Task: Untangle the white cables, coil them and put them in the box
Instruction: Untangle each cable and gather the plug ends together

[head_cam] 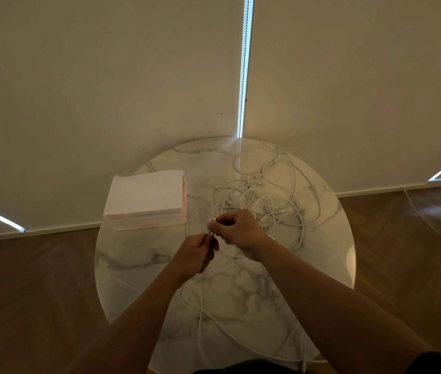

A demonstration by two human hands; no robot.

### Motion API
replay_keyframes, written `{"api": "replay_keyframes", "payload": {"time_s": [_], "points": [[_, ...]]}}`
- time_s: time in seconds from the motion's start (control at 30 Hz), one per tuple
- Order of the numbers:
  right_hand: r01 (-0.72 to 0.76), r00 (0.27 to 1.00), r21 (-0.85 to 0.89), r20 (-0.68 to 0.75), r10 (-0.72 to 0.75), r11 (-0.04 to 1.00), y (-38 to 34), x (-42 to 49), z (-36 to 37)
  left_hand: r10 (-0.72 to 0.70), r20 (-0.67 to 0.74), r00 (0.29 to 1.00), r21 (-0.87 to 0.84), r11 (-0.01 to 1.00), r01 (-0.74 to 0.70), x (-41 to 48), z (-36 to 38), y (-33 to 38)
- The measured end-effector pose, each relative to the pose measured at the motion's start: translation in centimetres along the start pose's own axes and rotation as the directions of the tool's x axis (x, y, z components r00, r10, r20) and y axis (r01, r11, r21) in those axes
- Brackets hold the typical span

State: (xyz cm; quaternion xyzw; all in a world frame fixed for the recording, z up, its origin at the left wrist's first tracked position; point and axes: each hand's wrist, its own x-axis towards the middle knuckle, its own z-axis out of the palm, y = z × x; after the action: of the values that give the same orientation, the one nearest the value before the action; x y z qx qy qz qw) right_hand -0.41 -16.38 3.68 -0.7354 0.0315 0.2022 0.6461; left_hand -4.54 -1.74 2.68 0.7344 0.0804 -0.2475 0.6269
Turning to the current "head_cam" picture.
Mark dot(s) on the round marble table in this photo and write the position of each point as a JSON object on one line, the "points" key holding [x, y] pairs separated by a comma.
{"points": [[135, 276]]}

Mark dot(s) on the person's right forearm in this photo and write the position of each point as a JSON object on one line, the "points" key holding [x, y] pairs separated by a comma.
{"points": [[341, 319]]}

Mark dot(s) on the black shorts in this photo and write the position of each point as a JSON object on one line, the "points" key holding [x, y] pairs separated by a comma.
{"points": [[434, 366]]}

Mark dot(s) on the white pink box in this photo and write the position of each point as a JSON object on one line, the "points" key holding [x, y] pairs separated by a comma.
{"points": [[144, 192]]}

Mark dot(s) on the person's left hand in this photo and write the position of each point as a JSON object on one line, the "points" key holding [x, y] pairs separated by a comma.
{"points": [[193, 257]]}

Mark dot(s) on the person's left forearm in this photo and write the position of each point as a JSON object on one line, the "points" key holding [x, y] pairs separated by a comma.
{"points": [[135, 334]]}

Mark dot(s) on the person's right hand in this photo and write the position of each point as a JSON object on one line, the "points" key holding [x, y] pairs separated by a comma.
{"points": [[244, 233]]}

